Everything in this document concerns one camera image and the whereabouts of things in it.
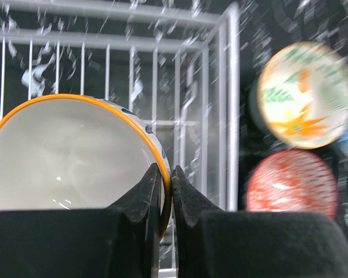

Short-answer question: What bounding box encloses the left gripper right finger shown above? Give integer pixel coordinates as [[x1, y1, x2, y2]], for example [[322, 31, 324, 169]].
[[172, 167, 348, 277]]

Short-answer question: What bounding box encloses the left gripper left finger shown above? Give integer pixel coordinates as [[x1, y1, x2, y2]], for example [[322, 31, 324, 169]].
[[0, 164, 161, 277]]

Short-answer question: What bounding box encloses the yellow floral bowl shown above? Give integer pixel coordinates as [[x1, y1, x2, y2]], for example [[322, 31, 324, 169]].
[[248, 41, 348, 149]]

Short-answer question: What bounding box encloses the white orange-rimmed bowl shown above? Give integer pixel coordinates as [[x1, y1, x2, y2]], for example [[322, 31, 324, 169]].
[[0, 94, 171, 233]]

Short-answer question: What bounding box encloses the red patterned bowl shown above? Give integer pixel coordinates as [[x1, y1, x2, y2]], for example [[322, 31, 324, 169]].
[[245, 149, 338, 219]]

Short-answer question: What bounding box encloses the white wire dish rack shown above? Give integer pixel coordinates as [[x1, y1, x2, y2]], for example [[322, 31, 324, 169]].
[[0, 1, 241, 278]]

